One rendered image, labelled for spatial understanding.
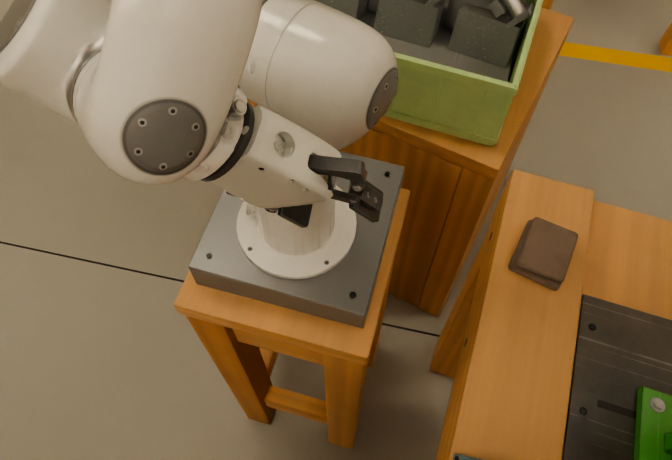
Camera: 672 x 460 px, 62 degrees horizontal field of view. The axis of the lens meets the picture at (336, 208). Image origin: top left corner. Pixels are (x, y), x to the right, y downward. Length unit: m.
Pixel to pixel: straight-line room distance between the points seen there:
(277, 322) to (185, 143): 0.60
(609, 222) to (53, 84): 0.87
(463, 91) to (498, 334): 0.46
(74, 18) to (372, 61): 0.27
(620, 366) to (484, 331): 0.19
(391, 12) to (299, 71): 0.75
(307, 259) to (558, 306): 0.38
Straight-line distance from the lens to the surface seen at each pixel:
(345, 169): 0.46
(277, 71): 0.55
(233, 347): 1.07
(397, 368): 1.76
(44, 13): 0.37
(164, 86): 0.31
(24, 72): 0.38
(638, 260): 1.02
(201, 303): 0.93
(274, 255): 0.86
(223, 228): 0.91
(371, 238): 0.89
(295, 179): 0.46
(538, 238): 0.92
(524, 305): 0.89
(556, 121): 2.40
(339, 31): 0.54
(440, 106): 1.13
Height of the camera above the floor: 1.68
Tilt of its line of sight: 58 degrees down
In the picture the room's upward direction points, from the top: straight up
